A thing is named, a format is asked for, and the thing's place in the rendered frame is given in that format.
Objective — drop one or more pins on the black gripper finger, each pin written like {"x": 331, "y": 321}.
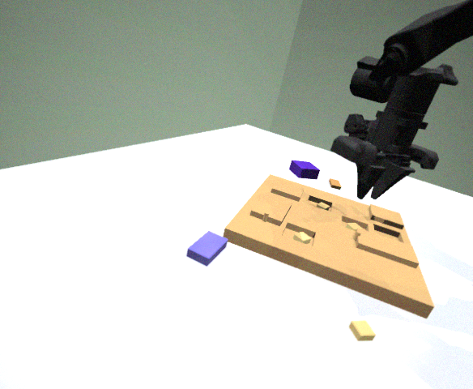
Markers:
{"x": 367, "y": 176}
{"x": 389, "y": 178}

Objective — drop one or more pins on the small orange block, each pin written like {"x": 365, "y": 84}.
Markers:
{"x": 334, "y": 184}

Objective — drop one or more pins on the tan puzzle board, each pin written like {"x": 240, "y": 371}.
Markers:
{"x": 377, "y": 261}

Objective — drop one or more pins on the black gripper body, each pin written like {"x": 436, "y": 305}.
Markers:
{"x": 395, "y": 133}

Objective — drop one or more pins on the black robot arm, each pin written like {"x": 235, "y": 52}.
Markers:
{"x": 398, "y": 78}

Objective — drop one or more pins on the pale yellow cube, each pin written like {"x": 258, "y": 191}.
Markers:
{"x": 362, "y": 331}
{"x": 323, "y": 206}
{"x": 352, "y": 226}
{"x": 302, "y": 237}

